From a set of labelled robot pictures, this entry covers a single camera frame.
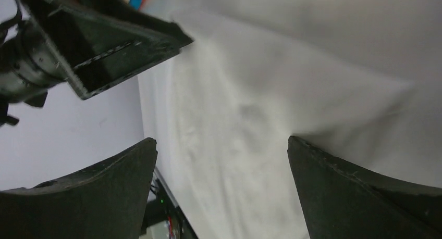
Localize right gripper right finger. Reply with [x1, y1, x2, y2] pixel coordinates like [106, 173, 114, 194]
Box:
[287, 136, 441, 238]

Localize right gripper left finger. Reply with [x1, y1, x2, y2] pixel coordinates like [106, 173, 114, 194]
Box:
[1, 138, 157, 238]

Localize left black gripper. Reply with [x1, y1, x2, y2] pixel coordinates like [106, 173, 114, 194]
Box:
[1, 4, 181, 126]

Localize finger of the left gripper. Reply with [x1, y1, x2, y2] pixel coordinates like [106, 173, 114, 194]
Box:
[14, 0, 194, 48]

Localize white t shirt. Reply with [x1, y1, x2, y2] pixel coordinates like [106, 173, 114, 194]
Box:
[156, 9, 441, 238]

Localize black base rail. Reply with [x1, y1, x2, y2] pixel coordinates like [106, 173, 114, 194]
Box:
[139, 168, 199, 239]

